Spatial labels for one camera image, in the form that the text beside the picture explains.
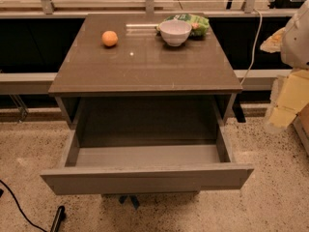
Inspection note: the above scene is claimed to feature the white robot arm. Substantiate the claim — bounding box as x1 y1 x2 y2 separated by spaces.
260 0 309 129

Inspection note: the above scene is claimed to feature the blue tape cross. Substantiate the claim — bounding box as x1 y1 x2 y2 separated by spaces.
119 195 140 210

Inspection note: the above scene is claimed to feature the black cylindrical floor object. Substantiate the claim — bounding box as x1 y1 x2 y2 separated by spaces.
50 206 66 232

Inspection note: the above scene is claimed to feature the white ceramic bowl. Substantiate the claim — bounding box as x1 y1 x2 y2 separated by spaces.
159 19 192 46

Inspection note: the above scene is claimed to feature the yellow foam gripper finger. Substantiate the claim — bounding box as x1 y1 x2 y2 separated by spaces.
267 70 309 129
260 28 285 53

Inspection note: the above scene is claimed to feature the green snack bag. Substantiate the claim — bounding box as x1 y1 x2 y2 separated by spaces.
156 14 210 37

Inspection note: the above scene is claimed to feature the orange fruit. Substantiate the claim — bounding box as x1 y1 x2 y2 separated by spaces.
101 31 118 47

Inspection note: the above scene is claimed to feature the grey drawer cabinet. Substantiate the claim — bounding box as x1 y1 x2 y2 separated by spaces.
47 13 243 131

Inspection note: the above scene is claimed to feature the black floor cable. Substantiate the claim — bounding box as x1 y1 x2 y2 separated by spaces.
0 179 48 232

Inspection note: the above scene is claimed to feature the white cable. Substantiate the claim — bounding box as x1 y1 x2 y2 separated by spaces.
239 8 264 86

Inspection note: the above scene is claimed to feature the grey top drawer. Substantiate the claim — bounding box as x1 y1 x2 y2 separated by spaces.
42 97 253 195

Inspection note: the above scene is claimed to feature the metal railing frame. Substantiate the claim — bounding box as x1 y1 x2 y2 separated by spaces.
0 0 309 18

